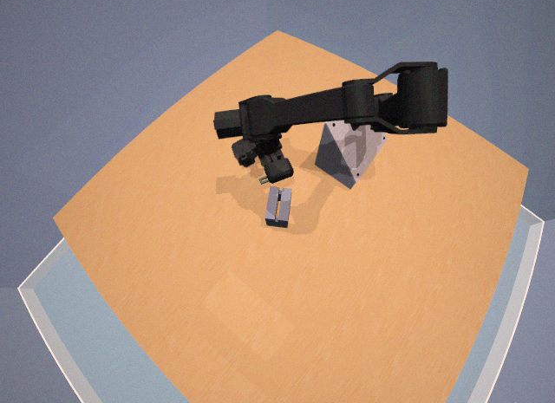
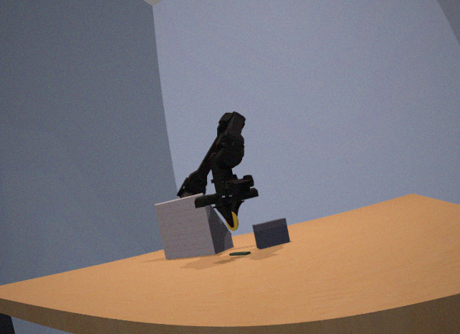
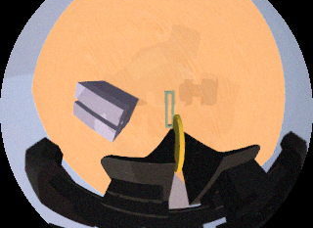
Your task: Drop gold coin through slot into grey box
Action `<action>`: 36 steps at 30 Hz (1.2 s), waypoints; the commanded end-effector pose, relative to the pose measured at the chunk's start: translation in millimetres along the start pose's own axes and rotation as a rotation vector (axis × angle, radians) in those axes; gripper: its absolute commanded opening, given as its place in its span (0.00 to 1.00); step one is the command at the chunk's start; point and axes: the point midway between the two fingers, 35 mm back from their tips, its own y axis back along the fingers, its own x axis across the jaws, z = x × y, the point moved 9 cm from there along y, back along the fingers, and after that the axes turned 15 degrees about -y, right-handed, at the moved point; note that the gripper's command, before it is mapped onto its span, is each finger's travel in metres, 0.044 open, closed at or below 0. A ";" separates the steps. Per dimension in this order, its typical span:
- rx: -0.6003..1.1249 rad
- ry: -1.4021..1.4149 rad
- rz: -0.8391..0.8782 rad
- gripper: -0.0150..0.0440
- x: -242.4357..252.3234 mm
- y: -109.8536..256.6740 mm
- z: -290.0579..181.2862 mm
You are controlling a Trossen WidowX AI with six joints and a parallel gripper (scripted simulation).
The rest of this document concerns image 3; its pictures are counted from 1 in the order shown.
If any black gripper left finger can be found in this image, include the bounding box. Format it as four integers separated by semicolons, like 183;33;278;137
101;129;176;201

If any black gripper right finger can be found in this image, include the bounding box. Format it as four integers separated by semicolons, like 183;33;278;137
181;131;261;205

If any gold coin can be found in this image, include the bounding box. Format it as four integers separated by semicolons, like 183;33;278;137
173;114;185;172

